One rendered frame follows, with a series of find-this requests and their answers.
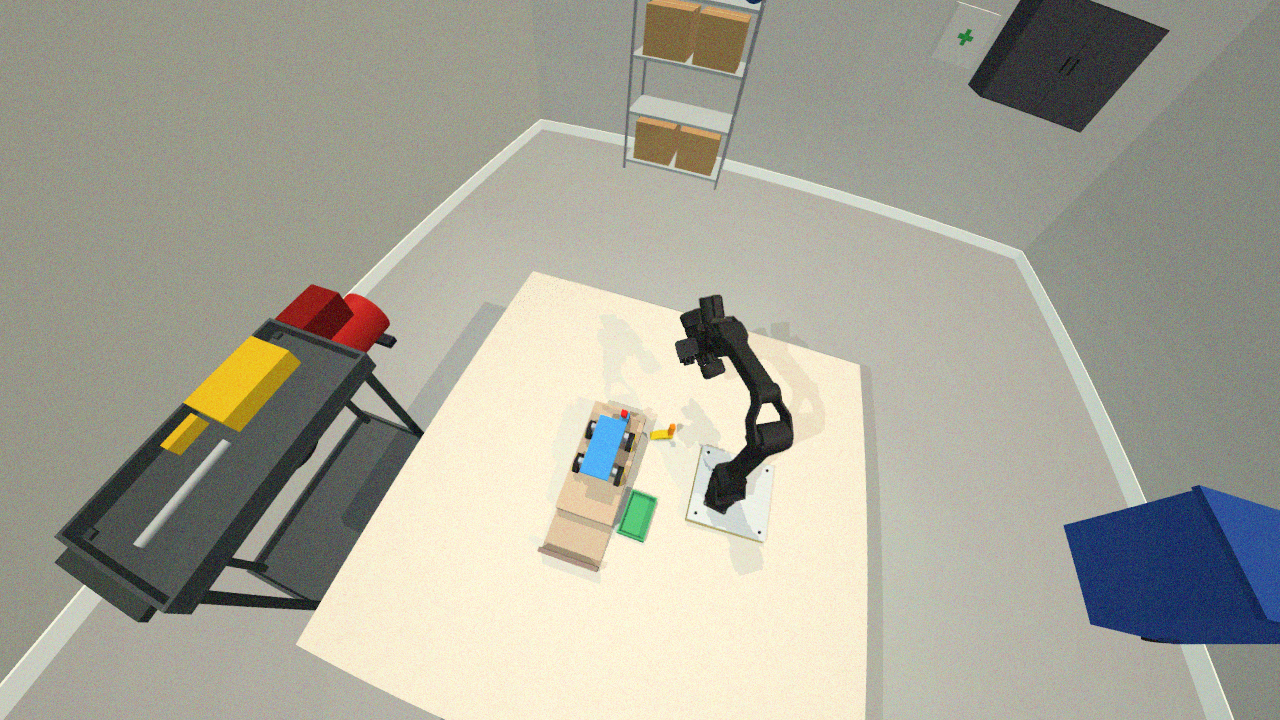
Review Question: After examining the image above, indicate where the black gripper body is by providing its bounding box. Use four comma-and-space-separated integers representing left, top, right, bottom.
680, 307, 726, 380

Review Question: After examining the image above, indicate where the green tray floor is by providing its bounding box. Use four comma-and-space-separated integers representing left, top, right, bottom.
620, 493, 655, 539

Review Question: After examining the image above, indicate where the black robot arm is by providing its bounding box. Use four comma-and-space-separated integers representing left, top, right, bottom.
675, 295, 794, 514

